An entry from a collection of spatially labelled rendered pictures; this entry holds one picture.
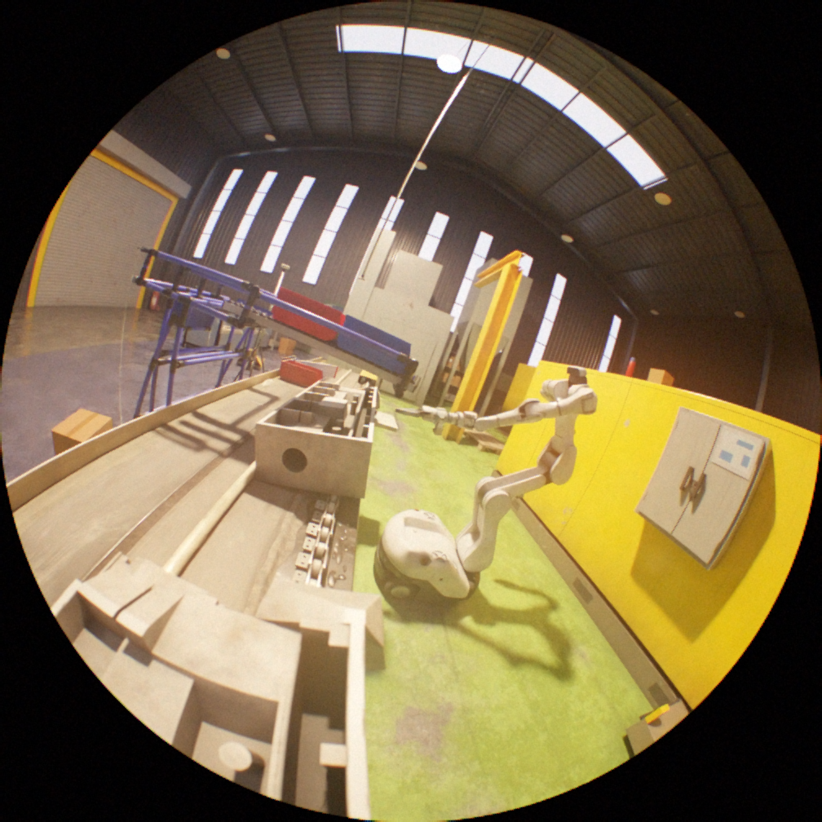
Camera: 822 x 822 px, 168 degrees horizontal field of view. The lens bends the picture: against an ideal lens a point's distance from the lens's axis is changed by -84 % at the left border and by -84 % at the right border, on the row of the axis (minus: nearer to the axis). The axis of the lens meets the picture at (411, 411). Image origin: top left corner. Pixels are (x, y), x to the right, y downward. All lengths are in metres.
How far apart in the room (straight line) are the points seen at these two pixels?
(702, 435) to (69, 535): 2.58
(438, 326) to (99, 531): 7.35
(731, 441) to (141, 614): 2.15
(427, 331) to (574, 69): 8.67
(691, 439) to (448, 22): 9.29
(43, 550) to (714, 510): 2.48
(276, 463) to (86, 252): 11.05
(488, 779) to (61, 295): 12.00
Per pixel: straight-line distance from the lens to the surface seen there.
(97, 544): 0.76
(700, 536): 1.92
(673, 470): 2.04
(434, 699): 1.49
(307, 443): 0.85
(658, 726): 2.02
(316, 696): 0.44
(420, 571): 1.51
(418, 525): 1.80
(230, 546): 0.73
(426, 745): 1.41
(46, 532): 0.83
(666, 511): 2.02
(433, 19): 9.28
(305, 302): 1.16
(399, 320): 7.33
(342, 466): 0.86
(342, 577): 0.68
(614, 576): 2.44
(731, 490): 1.89
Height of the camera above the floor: 1.28
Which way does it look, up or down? 11 degrees down
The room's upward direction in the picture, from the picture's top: 20 degrees clockwise
